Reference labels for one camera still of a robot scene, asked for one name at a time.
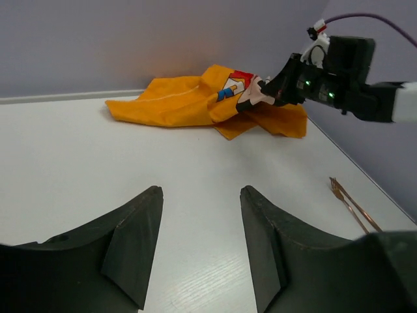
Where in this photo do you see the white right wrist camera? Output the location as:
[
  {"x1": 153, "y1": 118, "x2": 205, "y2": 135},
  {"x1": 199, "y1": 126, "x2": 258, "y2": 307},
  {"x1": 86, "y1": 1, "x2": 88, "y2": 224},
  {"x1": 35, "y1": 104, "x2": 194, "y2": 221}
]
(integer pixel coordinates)
[{"x1": 300, "y1": 19, "x2": 330, "y2": 68}]

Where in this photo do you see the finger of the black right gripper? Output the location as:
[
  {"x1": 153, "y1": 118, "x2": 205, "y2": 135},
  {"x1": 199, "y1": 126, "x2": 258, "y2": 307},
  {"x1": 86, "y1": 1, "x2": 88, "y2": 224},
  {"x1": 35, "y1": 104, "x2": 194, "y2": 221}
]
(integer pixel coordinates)
[{"x1": 261, "y1": 60, "x2": 305, "y2": 106}]

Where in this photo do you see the copper fork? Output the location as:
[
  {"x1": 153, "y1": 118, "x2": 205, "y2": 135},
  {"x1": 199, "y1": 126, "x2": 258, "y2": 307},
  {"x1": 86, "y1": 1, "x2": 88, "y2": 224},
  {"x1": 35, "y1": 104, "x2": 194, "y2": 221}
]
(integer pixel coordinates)
[{"x1": 329, "y1": 177, "x2": 383, "y2": 232}]

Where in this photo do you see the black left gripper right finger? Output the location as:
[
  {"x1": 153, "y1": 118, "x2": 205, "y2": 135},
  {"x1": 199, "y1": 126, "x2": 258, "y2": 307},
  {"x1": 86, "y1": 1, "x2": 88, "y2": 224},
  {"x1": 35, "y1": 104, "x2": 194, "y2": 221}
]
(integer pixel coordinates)
[{"x1": 240, "y1": 186, "x2": 416, "y2": 312}]

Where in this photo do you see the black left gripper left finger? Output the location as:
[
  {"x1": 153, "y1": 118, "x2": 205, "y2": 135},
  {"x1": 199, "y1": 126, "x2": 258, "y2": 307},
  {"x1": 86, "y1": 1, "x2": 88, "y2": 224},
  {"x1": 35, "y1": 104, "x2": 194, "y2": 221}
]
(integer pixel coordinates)
[{"x1": 1, "y1": 186, "x2": 164, "y2": 312}]

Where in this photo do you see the copper knife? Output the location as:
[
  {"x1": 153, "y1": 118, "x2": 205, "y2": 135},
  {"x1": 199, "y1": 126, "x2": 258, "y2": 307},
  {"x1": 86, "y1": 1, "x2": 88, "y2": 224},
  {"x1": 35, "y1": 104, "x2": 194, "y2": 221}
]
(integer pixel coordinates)
[{"x1": 333, "y1": 189, "x2": 370, "y2": 234}]

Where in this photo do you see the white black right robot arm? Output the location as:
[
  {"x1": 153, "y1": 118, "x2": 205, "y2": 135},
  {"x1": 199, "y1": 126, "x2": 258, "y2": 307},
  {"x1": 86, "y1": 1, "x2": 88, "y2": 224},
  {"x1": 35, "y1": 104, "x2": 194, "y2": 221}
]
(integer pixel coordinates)
[{"x1": 240, "y1": 35, "x2": 416, "y2": 312}]

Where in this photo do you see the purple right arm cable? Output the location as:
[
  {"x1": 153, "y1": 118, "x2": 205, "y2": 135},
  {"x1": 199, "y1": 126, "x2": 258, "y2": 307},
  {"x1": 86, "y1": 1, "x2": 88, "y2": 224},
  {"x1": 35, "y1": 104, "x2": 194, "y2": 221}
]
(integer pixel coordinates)
[{"x1": 324, "y1": 12, "x2": 417, "y2": 48}]

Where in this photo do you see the orange cartoon mouse placemat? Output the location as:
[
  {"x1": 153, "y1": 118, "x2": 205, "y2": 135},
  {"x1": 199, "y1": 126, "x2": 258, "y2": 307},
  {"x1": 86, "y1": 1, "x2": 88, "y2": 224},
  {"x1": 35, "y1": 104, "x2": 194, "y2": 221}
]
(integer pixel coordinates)
[{"x1": 106, "y1": 65, "x2": 308, "y2": 140}]

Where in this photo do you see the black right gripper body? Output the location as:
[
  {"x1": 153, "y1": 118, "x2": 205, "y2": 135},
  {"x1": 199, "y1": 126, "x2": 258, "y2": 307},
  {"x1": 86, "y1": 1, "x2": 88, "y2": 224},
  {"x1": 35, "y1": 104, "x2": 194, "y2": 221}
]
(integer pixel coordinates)
[{"x1": 291, "y1": 36, "x2": 396, "y2": 123}]

